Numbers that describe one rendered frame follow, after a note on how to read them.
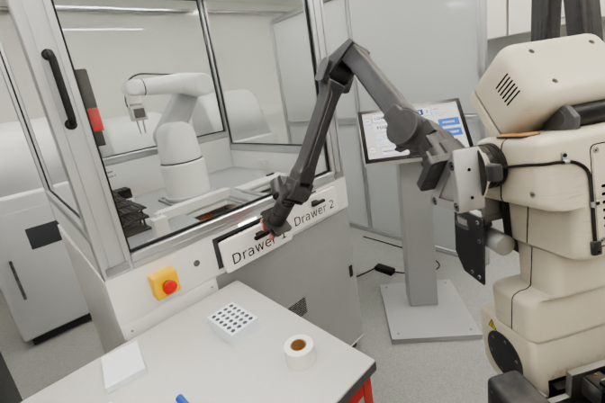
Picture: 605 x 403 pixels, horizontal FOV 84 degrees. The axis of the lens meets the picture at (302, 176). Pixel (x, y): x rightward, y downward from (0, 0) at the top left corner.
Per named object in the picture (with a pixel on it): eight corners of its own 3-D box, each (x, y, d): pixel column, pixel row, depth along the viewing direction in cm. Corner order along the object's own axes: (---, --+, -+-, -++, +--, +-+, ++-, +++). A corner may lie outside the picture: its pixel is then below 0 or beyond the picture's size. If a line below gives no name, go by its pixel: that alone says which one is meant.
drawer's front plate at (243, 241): (293, 238, 129) (288, 212, 127) (228, 273, 111) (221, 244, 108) (289, 237, 131) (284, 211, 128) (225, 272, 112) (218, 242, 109)
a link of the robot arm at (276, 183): (288, 189, 99) (311, 194, 103) (281, 160, 106) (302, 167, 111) (267, 212, 105) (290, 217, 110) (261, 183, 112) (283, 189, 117)
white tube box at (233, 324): (260, 328, 91) (257, 317, 90) (234, 348, 86) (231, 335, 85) (234, 312, 100) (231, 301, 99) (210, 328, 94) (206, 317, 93)
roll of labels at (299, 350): (280, 360, 80) (277, 345, 79) (302, 343, 84) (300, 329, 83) (299, 376, 74) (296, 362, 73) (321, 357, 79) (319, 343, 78)
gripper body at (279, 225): (273, 209, 118) (280, 195, 113) (291, 230, 114) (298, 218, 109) (258, 215, 114) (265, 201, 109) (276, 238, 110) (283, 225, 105)
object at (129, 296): (348, 205, 160) (345, 176, 156) (120, 326, 95) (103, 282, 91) (239, 184, 229) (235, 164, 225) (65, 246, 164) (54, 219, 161)
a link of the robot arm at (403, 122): (343, 26, 94) (367, 42, 100) (315, 67, 101) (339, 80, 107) (424, 123, 65) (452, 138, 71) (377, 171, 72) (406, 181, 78)
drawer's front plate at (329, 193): (338, 209, 152) (335, 185, 149) (291, 234, 134) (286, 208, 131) (335, 208, 153) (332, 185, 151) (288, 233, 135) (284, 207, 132)
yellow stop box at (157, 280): (183, 290, 101) (176, 269, 100) (158, 302, 97) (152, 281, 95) (176, 284, 105) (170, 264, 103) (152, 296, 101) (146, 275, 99)
